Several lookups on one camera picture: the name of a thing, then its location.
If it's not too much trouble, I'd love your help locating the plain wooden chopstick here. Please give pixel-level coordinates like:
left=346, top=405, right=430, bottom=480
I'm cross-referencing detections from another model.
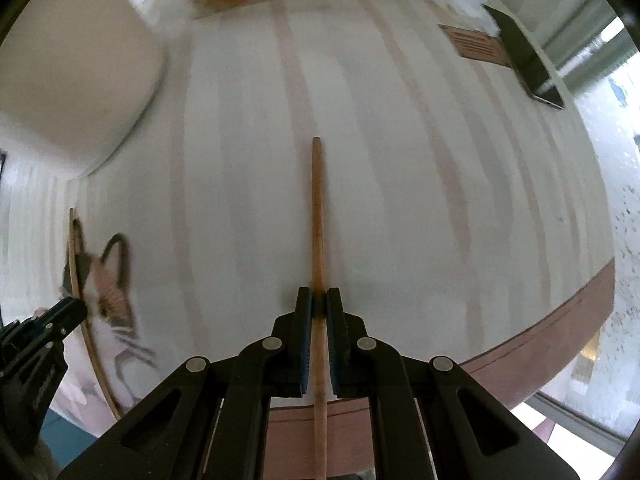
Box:
left=311, top=136, right=328, bottom=479

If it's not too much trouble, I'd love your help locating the wooden chopstick on mat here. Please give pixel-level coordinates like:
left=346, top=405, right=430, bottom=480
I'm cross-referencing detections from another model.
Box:
left=67, top=206, right=124, bottom=420

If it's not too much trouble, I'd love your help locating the striped cat table mat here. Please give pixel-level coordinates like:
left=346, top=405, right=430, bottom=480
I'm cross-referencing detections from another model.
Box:
left=0, top=0, right=618, bottom=480

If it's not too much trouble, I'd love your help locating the black smartphone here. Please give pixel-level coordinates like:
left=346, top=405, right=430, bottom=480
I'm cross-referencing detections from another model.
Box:
left=484, top=4, right=565, bottom=110

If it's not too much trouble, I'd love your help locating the brown paper card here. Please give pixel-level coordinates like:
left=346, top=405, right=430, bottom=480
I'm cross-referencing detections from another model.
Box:
left=439, top=24, right=513, bottom=68

